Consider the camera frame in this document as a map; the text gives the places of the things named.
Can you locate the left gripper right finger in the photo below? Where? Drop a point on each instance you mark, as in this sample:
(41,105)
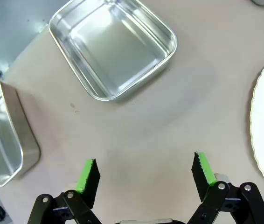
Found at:
(202,179)

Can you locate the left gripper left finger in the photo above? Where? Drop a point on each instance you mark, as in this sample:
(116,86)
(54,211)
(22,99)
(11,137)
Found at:
(88,184)

